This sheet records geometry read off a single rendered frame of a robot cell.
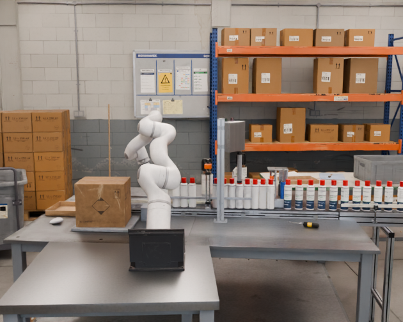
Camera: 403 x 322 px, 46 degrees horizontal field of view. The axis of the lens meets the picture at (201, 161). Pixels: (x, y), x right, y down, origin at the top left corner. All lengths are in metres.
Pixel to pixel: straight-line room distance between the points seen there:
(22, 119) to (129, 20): 2.38
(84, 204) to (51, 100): 4.88
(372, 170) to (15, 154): 4.21
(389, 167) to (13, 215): 3.62
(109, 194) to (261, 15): 5.25
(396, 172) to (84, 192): 2.96
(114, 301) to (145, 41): 5.86
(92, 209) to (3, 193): 2.08
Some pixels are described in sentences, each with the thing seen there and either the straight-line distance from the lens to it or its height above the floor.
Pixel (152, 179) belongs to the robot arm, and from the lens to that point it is 2.45.
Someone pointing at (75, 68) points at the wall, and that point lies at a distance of 7.64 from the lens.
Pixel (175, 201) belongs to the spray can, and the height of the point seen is 0.92.
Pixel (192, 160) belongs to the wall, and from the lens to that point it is 7.55.
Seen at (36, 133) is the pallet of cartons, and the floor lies 1.13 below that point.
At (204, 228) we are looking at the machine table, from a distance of 2.95.
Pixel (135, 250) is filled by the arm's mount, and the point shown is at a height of 0.93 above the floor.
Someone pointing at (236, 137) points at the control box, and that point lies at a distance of 3.03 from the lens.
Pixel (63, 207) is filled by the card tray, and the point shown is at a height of 0.83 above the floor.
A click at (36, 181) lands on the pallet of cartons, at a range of 6.36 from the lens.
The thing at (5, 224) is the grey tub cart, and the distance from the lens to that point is 5.01.
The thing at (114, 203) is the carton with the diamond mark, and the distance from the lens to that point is 2.91.
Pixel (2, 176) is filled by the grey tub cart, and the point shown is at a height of 0.73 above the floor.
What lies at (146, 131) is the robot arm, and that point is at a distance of 2.77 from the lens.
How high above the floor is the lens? 1.69
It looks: 9 degrees down
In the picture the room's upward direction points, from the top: straight up
